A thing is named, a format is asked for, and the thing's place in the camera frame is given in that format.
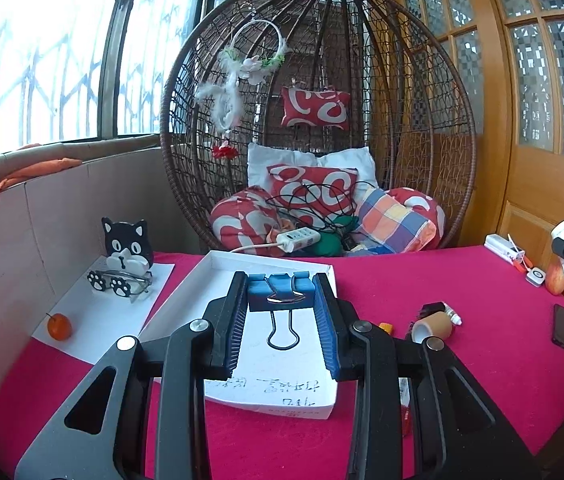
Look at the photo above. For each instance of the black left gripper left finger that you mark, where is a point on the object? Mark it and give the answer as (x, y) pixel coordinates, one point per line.
(99, 431)

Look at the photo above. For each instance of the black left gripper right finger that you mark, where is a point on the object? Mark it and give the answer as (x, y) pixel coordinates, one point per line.
(458, 431)

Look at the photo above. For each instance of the yellow lighter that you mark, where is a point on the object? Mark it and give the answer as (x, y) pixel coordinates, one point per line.
(388, 328)

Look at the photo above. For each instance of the brown tape roll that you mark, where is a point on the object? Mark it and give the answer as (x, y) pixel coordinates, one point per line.
(437, 325)

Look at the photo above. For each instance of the black usb charger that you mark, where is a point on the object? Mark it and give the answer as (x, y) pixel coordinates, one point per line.
(430, 309)

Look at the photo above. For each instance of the small white dropper bottle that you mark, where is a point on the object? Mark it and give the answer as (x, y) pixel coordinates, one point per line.
(455, 319)

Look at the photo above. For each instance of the blue binder clip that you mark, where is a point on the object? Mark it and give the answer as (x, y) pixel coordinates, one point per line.
(280, 292)

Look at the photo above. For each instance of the red apple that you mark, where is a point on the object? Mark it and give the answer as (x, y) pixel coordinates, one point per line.
(554, 281)

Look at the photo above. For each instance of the white square tape measure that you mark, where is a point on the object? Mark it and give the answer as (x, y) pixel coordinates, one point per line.
(535, 276)

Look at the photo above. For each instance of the black smartphone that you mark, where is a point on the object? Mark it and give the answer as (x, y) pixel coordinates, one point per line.
(557, 335)

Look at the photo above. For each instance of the white box on table edge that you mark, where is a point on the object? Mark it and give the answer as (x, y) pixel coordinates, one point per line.
(499, 246)

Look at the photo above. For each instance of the white paper sheet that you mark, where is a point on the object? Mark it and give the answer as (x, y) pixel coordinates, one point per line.
(98, 318)

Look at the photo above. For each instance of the white cardboard tray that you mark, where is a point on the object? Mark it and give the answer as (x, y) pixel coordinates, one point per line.
(280, 370)

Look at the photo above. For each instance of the small orange fruit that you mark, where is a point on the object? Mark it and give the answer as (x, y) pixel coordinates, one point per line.
(59, 326)

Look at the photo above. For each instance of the eyeglasses with paw frames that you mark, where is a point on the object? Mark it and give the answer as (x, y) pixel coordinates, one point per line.
(120, 283)

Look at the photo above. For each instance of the black cat glasses holder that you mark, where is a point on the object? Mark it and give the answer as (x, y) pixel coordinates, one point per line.
(127, 247)

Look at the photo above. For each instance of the green plush ball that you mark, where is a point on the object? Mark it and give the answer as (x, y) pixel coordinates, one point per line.
(336, 238)

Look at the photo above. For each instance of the plaid checkered cushion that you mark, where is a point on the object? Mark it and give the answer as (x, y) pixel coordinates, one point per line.
(386, 226)

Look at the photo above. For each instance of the white power strip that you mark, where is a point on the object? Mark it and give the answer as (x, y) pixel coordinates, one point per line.
(288, 241)

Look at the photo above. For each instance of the red white seat cushion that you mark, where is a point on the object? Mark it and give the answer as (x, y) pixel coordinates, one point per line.
(247, 218)

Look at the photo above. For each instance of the red white centre cushion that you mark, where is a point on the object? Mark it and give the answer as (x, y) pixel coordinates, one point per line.
(312, 195)

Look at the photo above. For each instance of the white pillow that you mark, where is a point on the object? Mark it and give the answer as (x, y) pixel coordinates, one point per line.
(312, 164)

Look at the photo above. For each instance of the orange cloth on sill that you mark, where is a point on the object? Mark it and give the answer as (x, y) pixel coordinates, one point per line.
(38, 169)

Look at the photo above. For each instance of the small red hanging pillow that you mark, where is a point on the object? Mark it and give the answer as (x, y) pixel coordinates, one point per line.
(326, 108)

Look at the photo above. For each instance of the brown wicker egg chair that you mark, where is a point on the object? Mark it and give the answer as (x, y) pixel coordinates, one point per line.
(359, 84)

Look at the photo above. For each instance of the white feather dreamcatcher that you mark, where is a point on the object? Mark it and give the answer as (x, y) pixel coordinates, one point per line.
(227, 104)

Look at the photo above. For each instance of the orange handled pliers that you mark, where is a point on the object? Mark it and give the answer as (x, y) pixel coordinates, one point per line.
(519, 260)

